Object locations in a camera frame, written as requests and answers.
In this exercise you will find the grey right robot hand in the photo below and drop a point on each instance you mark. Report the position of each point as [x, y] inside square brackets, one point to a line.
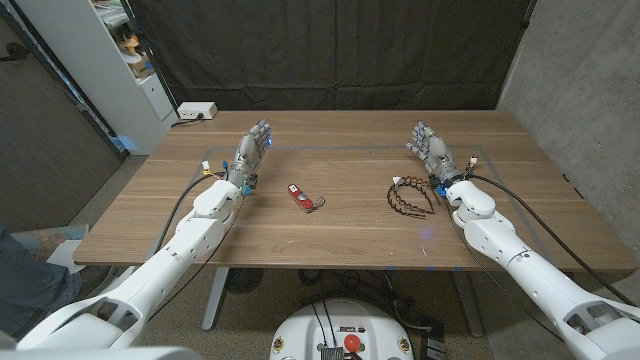
[436, 150]

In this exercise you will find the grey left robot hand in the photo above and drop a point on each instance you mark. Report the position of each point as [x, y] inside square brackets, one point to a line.
[248, 150]

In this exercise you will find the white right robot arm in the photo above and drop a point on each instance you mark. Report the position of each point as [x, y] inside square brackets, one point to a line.
[500, 235]

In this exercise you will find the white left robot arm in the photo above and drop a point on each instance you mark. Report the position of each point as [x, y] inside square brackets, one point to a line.
[190, 240]

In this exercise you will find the black wavy toothed headband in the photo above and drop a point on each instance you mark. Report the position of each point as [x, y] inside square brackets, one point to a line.
[395, 206]

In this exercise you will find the white power socket box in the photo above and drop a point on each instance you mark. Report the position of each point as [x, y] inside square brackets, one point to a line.
[196, 110]

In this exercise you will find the red pocket knife with keyring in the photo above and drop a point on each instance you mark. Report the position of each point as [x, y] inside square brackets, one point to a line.
[300, 196]

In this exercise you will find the black round fan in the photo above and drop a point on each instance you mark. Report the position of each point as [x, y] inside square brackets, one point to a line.
[245, 280]

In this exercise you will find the black curtain backdrop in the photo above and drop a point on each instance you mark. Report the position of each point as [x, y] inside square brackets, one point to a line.
[335, 50]

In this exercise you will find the cardboard box with blue tape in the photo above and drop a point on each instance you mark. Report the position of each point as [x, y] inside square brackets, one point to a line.
[142, 66]

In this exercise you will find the grey table leg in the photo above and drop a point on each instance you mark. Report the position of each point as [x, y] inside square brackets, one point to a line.
[467, 305]
[215, 300]

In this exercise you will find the yellow toy figure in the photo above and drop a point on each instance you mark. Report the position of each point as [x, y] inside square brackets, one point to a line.
[130, 44]

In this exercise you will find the white shelf cabinet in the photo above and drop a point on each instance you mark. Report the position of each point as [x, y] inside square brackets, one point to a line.
[90, 65]

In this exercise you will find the white robot torso base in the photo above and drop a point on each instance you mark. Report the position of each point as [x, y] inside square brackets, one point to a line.
[300, 335]

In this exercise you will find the red emergency stop button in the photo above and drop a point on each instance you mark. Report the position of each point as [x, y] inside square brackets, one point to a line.
[352, 342]

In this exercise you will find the person in blue jeans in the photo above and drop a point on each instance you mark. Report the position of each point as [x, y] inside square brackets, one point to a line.
[25, 285]

